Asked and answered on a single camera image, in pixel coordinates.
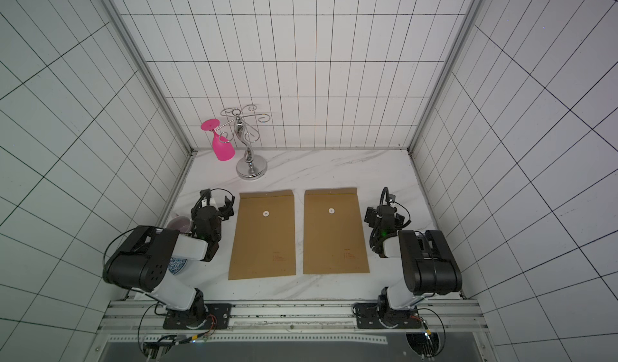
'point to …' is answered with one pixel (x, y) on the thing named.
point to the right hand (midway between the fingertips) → (387, 207)
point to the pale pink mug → (180, 223)
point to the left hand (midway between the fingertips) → (215, 201)
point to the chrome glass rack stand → (251, 168)
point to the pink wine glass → (222, 148)
